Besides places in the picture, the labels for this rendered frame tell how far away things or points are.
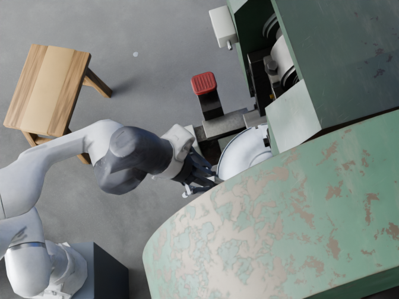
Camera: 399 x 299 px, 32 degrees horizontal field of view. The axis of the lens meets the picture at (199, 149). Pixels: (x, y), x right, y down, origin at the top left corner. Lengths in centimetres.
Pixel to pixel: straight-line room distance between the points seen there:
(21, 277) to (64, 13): 158
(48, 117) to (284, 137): 152
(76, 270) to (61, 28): 131
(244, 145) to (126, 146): 48
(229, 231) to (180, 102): 195
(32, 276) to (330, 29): 105
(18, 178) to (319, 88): 72
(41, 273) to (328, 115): 101
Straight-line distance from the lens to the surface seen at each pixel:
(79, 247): 227
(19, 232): 189
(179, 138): 162
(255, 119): 200
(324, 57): 118
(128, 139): 152
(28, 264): 189
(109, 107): 291
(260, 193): 89
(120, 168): 156
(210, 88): 200
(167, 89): 288
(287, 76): 129
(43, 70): 268
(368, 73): 117
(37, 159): 161
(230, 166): 188
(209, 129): 208
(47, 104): 261
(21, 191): 156
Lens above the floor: 255
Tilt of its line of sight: 68 degrees down
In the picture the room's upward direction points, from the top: 24 degrees counter-clockwise
